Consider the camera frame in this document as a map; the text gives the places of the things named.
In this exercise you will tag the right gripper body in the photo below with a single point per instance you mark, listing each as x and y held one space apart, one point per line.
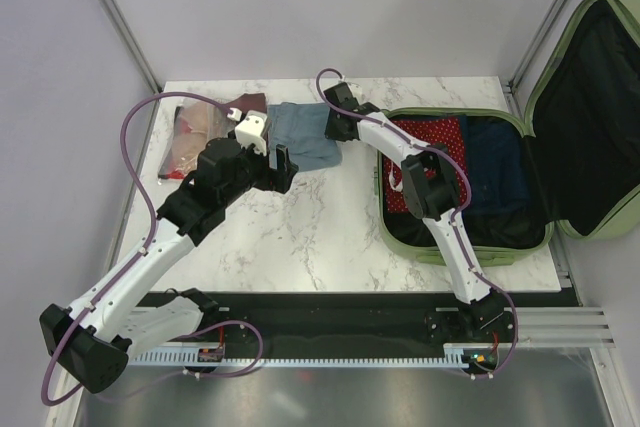
332 131

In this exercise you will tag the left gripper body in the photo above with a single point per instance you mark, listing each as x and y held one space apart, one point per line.
257 173

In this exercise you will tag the light blue cloth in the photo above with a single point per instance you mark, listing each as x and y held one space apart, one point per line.
301 129

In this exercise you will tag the clear bag with beige bra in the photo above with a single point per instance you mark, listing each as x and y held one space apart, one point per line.
195 124

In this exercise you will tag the dark blue jeans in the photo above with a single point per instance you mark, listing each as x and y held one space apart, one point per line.
496 174

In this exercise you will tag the clear bag with maroon clothes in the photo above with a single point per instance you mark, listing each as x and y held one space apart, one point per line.
242 106

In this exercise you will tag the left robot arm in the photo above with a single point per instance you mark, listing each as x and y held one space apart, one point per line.
93 338

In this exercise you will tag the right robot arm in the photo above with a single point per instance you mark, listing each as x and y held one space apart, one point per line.
430 189

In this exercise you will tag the green open suitcase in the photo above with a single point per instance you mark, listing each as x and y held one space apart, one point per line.
580 138

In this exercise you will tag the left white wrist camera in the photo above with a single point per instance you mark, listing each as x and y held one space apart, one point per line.
252 132

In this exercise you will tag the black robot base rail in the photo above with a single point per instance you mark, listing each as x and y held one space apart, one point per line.
361 326

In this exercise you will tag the right aluminium frame post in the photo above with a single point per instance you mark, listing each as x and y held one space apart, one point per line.
552 14

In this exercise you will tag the aluminium frame post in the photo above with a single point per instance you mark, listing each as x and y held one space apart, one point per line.
552 14
130 43

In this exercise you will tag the left aluminium frame post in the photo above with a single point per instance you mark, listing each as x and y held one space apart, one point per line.
130 43

